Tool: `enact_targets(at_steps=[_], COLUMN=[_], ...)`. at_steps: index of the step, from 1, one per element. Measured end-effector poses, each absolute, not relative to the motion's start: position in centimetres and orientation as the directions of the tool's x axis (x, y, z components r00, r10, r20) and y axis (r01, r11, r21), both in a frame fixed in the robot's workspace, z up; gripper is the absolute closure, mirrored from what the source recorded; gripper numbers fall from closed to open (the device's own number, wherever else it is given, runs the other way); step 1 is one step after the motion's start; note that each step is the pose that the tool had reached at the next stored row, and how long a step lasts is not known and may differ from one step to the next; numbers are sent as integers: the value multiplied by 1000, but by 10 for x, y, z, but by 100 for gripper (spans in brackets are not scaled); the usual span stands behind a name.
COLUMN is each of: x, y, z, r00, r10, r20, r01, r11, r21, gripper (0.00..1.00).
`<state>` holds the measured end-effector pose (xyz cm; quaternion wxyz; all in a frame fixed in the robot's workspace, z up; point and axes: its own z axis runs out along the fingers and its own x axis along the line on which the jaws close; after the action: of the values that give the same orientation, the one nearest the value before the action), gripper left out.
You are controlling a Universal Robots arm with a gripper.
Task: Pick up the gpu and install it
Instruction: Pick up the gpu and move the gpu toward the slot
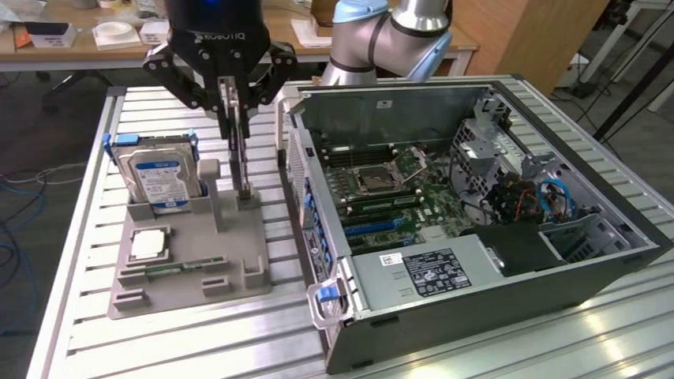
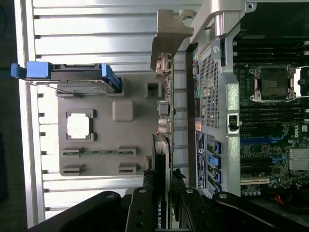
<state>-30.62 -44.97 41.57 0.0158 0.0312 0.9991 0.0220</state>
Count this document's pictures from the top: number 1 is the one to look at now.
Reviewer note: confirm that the black office chair base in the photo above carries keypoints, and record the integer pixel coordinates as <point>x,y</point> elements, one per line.
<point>68,85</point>

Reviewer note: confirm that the white table frame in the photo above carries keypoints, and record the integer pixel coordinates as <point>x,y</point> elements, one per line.
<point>662,92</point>

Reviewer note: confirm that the green motherboard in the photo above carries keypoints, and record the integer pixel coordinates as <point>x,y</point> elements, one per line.
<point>431,213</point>

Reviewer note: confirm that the metal socket cover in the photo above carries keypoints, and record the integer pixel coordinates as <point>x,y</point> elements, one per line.
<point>410,163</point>

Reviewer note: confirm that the white tray with round hollow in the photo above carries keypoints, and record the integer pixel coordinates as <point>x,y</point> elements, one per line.
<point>116,39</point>

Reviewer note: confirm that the grey parts rack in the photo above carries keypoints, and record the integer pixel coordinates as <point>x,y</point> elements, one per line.
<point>173,292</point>

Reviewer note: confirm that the silver CPU chip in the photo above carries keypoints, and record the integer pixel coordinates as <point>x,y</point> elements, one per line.
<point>147,245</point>

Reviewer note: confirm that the hard disk in blue caddy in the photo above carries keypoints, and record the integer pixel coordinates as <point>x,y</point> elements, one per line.
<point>157,181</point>

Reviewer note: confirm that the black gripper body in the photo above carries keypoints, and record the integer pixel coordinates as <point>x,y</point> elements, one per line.
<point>215,39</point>

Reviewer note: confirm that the black plastic air shroud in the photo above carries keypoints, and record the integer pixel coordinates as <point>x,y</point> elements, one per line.
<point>515,248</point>

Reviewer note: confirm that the white paper booklet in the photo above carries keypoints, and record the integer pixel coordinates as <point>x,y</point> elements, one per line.
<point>315,37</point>

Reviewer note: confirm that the clear plastic bag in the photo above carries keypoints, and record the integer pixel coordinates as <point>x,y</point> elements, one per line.
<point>21,12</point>

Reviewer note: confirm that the bare green RAM stick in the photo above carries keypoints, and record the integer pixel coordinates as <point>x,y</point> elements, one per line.
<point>179,267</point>

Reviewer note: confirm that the grey foil packet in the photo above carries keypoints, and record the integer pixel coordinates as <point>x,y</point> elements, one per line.
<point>148,8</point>

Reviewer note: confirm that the black open PC case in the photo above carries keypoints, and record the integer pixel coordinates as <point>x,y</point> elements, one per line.
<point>474,335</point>

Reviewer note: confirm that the grey power supply unit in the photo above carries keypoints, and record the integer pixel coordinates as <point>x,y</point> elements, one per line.
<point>379,284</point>

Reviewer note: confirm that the green black graphics card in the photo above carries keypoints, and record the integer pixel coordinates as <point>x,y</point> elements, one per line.
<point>240,169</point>

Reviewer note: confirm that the orange card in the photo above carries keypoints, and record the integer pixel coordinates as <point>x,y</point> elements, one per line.
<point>21,41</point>

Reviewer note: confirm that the small white cardboard box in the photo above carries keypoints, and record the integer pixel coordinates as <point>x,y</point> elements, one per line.
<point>152,35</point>

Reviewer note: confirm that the white box with black lid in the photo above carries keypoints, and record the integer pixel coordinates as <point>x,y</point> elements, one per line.
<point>52,39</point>

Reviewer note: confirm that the wooden desk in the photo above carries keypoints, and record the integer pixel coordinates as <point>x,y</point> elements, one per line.
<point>79,53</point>

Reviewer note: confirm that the blue expansion slot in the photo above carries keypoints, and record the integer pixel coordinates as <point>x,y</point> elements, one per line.
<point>368,228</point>

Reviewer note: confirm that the RAM stick with white label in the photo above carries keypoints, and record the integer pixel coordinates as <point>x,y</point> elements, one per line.
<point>384,205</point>

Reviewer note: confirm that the CPU socket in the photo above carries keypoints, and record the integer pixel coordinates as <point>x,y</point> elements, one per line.
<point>376,179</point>

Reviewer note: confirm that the wooden cabinet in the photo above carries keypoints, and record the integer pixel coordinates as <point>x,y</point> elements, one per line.
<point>526,47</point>

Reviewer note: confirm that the grey cup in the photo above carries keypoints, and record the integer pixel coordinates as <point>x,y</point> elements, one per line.
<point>84,4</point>

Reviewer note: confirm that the silver disk bay cage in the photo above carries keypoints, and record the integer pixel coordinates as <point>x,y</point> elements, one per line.
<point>482,177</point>

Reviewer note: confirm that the perforated silver disk bay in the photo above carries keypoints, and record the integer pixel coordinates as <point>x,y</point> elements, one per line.
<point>590,237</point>

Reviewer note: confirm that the black stand pole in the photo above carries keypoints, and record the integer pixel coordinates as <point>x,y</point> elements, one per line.
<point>633,79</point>

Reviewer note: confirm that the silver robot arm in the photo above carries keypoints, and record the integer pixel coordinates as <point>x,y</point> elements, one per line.
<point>358,43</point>

